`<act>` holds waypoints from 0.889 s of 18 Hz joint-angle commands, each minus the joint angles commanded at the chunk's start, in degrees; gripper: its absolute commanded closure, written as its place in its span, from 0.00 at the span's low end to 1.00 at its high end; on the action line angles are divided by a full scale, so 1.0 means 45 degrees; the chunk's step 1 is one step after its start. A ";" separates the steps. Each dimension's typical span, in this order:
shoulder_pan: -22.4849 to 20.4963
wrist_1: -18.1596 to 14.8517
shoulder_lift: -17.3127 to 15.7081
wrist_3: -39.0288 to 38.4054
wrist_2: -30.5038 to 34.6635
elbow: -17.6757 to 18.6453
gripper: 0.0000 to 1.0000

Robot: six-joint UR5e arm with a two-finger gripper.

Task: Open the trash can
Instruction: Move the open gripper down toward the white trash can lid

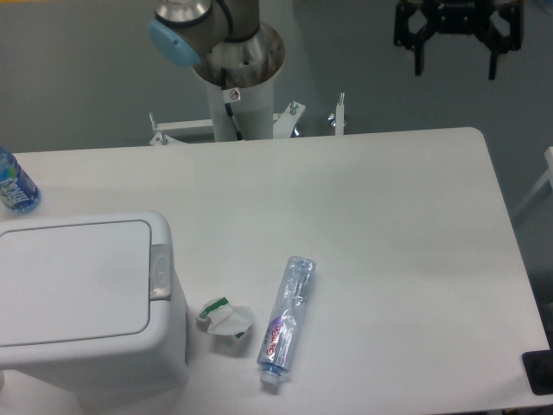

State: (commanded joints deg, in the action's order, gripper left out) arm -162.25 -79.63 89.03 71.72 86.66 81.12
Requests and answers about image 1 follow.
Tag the blue labelled water bottle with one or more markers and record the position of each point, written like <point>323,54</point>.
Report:
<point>19,193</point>

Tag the crushed clear plastic bottle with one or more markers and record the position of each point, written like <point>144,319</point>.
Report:
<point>276,354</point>

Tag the crumpled white green paper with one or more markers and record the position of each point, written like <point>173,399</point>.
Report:
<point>219,317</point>

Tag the black object table corner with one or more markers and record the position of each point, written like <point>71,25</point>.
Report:
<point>538,368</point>

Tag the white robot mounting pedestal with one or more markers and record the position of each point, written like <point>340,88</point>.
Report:
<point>236,114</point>

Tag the white trash can lid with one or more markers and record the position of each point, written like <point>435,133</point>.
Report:
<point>73,282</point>

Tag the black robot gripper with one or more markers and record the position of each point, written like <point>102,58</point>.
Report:
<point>460,17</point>

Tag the grey lid push button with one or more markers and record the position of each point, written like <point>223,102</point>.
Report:
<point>160,272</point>

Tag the white frame at right edge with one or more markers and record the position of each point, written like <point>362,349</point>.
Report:
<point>537,194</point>

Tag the white trash can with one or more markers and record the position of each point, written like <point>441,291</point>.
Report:
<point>123,366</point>

